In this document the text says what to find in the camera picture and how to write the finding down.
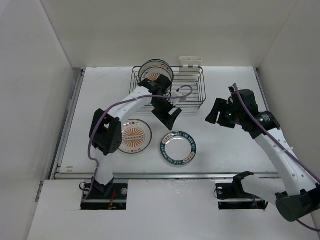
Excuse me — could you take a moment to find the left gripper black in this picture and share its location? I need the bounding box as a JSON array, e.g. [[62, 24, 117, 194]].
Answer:
[[150, 97, 181, 130]]

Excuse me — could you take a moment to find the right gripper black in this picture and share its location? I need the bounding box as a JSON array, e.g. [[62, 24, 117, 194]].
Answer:
[[205, 97, 244, 129]]

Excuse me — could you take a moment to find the teal rim lettered plate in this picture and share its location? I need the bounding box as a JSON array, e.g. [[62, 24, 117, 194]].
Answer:
[[159, 131, 197, 167]]

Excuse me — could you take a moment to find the orange sunburst plate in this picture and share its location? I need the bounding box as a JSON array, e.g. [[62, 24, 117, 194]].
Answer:
[[138, 64, 174, 88], [119, 118, 153, 154]]

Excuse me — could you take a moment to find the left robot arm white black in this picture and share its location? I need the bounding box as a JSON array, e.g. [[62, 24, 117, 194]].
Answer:
[[87, 74, 187, 199]]

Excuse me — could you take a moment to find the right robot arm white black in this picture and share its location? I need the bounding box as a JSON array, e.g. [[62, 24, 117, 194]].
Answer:
[[205, 87, 320, 222]]

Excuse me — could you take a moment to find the rear red rim plate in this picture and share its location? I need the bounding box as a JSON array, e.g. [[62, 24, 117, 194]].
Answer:
[[140, 58, 174, 77]]

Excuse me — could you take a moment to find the white cutlery holder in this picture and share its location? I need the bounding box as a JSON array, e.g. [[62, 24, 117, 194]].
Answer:
[[179, 56, 203, 72]]

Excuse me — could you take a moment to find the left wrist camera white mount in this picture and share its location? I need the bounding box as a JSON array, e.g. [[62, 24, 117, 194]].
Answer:
[[166, 89, 187, 106]]

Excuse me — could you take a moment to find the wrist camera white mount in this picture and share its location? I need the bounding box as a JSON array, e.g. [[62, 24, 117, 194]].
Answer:
[[166, 89, 187, 106], [228, 86, 239, 104]]

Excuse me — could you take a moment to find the grey wire dish rack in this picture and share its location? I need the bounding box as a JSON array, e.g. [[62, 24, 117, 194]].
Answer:
[[129, 66, 207, 111]]

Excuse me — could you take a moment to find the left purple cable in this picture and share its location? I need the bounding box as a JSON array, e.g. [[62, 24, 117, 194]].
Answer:
[[80, 85, 193, 203]]

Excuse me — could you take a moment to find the purple cable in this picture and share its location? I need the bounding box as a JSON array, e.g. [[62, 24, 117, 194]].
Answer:
[[80, 85, 193, 203], [232, 83, 320, 232]]

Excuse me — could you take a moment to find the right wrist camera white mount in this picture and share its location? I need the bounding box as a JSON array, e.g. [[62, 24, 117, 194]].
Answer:
[[228, 86, 239, 104]]

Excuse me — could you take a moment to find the right side rail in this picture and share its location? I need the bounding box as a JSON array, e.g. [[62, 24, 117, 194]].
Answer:
[[254, 67, 292, 173]]

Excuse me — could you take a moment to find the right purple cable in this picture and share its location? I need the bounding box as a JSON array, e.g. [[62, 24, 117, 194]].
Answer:
[[232, 83, 320, 232]]

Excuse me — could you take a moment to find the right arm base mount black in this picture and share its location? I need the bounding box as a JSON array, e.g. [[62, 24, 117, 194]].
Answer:
[[213, 182, 269, 210]]

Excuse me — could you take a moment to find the aluminium front rail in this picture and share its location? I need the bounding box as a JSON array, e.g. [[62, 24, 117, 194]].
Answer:
[[54, 170, 286, 180]]

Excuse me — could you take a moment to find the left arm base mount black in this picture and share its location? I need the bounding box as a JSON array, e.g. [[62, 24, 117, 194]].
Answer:
[[79, 182, 128, 211]]

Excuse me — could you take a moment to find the left side rail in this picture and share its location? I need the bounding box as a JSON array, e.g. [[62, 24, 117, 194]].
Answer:
[[34, 67, 86, 203]]

